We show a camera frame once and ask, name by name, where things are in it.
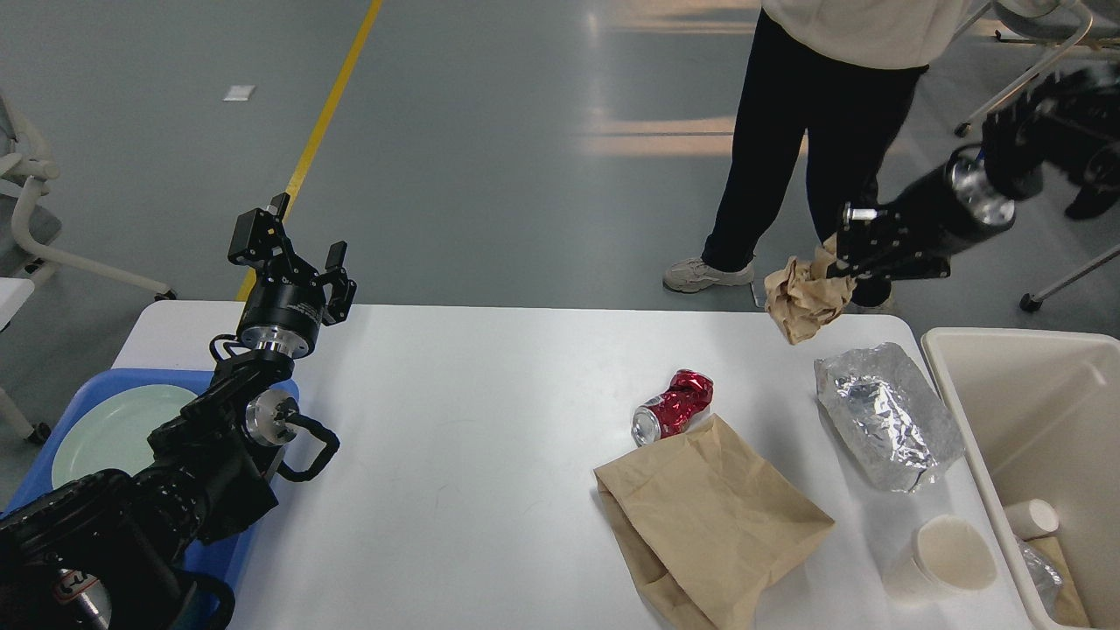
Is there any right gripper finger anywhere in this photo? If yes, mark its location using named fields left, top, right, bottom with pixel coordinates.
left=853, top=254, right=951, bottom=282
left=827, top=203, right=899, bottom=278

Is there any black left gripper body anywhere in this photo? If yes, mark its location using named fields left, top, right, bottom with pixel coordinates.
left=237, top=266, right=357, bottom=359

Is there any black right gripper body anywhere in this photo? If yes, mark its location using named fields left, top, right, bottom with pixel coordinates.
left=875, top=156, right=1017, bottom=258

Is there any aluminium foil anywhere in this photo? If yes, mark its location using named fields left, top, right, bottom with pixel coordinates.
left=815, top=342, right=965, bottom=494

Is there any light green plate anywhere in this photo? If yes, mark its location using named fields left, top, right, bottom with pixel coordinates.
left=52, top=385, right=196, bottom=489

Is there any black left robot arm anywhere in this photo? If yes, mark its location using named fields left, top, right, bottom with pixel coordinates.
left=1, top=192, right=357, bottom=629

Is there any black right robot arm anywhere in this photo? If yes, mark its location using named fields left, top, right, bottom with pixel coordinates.
left=827, top=65, right=1117, bottom=282

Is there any chair leg with caster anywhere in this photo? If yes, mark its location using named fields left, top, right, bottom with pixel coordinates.
left=1018, top=244, right=1119, bottom=312

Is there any person in cream sweater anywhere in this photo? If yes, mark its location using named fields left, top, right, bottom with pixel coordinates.
left=661, top=1, right=970, bottom=291

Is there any white plastic bin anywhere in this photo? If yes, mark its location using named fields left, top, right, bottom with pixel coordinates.
left=921, top=327, right=1119, bottom=629

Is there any white office chair left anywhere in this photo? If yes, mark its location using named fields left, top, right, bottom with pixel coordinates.
left=0, top=87, right=179, bottom=445

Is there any blue plastic tray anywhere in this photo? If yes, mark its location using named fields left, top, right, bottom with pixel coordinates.
left=3, top=370, right=323, bottom=629

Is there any crushed red soda can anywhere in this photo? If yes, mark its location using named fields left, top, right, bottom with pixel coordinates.
left=631, top=368, right=715, bottom=446

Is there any white paper cup in bin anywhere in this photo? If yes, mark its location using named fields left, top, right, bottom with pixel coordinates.
left=1004, top=499, right=1061, bottom=541

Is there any white paper cup on table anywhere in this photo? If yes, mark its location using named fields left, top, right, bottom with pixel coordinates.
left=881, top=515, right=997, bottom=606

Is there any brown paper bag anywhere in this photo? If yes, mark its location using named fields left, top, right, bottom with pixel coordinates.
left=592, top=415, right=836, bottom=629

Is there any clear plastic wrapper in bin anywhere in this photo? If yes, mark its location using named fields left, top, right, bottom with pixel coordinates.
left=1016, top=539, right=1064, bottom=620

